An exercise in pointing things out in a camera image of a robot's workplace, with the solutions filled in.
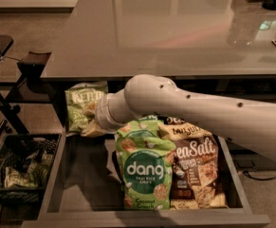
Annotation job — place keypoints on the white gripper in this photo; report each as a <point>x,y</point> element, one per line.
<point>101,114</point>

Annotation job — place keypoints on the green jalapeno kettle chip bag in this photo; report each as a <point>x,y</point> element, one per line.
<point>80,104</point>

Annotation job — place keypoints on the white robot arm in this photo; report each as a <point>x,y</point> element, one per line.
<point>248,123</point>

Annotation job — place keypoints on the middle green dang chip bag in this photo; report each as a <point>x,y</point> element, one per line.
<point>138,135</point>

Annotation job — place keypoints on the green dang chip bag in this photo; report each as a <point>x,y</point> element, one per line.
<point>146,171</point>
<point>149,118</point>
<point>138,135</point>

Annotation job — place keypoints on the front green dang chip bag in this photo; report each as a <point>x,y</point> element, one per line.
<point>146,171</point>

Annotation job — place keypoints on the grey open top drawer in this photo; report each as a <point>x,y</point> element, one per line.
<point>84,191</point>

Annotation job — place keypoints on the rear green dang chip bag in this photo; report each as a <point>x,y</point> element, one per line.
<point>149,118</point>

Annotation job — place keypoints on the rear brown sea salt bag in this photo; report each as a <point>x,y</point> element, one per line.
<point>173,120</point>

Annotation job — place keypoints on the brown sea salt bag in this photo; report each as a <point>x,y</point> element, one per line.
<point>196,183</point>
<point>173,120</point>

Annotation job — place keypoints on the green chip bags in crate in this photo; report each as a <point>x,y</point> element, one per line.
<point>28,172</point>

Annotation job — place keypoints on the front brown sea salt bag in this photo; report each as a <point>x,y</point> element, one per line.
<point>196,183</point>

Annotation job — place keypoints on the black plastic crate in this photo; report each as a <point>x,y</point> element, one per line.
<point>22,145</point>

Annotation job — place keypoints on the dark chair with frame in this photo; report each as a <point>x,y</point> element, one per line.
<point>26,88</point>

